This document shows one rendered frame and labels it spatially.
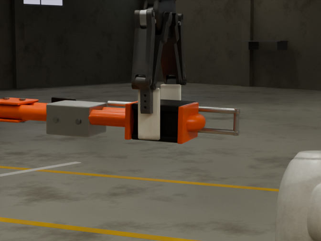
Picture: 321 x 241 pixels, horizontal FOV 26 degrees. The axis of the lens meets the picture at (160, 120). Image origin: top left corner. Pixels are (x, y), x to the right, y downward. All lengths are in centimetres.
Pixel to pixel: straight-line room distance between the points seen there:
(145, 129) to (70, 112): 12
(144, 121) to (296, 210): 67
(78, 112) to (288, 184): 68
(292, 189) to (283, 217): 7
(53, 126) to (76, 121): 4
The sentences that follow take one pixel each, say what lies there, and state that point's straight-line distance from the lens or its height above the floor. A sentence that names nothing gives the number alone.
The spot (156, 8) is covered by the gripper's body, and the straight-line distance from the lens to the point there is 94.
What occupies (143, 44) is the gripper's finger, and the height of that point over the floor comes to 133.
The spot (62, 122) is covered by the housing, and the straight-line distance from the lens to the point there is 100.
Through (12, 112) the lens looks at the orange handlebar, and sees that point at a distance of 104.
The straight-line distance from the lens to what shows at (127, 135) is 95.
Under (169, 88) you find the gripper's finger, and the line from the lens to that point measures 102.
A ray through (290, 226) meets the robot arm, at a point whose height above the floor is 94.
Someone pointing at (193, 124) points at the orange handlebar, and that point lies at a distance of 94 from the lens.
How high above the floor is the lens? 134
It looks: 7 degrees down
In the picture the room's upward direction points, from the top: straight up
